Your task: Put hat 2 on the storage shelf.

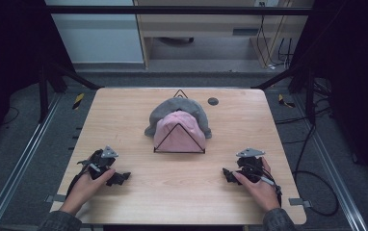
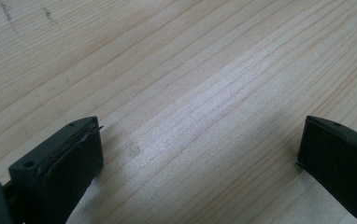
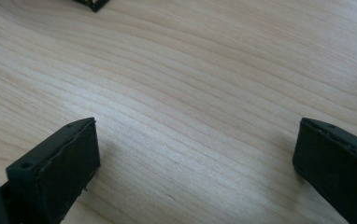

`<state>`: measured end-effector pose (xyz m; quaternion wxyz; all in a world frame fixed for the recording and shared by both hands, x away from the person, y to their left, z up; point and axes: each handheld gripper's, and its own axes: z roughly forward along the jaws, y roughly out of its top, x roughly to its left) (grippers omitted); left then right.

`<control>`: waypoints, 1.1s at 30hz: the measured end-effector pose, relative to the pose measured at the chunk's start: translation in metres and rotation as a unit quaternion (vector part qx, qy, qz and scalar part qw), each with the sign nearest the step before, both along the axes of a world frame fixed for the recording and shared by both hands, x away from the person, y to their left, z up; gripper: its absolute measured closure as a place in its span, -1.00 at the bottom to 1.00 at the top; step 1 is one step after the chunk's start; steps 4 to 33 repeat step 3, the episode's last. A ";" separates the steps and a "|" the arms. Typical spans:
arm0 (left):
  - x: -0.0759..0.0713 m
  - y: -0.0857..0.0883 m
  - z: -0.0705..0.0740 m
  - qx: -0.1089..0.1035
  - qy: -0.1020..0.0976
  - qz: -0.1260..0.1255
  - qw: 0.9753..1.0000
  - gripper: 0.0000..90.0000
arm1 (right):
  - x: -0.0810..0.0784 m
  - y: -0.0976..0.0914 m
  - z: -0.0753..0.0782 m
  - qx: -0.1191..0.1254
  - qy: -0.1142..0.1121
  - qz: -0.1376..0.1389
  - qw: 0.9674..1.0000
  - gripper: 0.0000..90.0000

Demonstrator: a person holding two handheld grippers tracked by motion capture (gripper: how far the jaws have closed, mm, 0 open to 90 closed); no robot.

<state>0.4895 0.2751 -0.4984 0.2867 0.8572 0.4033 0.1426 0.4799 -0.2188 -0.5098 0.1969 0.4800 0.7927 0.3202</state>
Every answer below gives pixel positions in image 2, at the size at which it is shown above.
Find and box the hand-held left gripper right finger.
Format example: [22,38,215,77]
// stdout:
[295,115,357,224]

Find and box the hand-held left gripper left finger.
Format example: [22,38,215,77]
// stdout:
[3,116,105,224]

